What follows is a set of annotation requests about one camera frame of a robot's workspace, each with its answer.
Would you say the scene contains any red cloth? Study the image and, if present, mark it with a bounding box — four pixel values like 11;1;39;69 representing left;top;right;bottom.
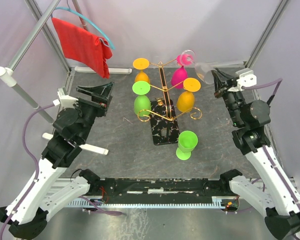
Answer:
51;17;113;79

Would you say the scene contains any clear wine glass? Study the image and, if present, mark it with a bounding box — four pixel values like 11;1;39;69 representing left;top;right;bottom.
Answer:
179;49;214;85

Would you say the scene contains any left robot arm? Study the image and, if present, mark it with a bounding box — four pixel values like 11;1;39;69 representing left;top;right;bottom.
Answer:
0;81;114;240

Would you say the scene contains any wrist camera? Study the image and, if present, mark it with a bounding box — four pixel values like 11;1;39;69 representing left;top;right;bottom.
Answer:
52;87;79;108
227;68;257;92

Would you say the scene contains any gold wine glass rack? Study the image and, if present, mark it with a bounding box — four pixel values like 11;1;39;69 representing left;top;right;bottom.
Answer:
137;61;203;146

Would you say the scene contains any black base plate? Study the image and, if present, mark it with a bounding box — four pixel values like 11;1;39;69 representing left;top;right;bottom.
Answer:
84;178;237;198

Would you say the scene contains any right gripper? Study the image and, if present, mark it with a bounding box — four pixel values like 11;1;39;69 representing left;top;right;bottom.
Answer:
212;67;246;127

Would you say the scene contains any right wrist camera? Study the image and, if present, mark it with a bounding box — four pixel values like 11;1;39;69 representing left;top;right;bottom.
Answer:
227;68;257;92

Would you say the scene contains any teal clothes hanger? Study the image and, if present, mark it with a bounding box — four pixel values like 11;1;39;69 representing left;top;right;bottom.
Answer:
54;0;116;51

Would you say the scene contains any green goblet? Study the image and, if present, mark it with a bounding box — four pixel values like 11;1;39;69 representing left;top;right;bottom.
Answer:
132;81;151;117
175;130;199;161

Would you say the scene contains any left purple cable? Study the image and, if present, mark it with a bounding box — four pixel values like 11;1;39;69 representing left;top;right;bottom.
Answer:
0;103;127;240

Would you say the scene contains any white clothes stand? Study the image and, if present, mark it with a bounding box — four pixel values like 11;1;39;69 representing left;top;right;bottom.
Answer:
0;0;133;156

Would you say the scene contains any magenta goblet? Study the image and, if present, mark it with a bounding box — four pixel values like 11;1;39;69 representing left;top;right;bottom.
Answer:
170;53;193;89

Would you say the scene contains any orange goblet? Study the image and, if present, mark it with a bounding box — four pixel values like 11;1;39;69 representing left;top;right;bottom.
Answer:
176;77;201;113
132;57;150;84

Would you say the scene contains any green goblet front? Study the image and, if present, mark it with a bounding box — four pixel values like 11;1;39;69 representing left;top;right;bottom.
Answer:
175;130;199;161

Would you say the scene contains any white cable duct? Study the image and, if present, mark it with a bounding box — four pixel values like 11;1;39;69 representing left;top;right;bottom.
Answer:
64;195;227;208

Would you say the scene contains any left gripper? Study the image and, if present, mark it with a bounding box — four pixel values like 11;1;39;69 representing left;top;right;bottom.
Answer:
76;81;116;142

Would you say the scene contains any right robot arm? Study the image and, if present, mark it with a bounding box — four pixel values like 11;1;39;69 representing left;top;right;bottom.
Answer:
211;68;300;240

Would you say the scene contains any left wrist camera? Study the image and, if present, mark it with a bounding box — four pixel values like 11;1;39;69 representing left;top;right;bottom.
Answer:
52;87;79;108

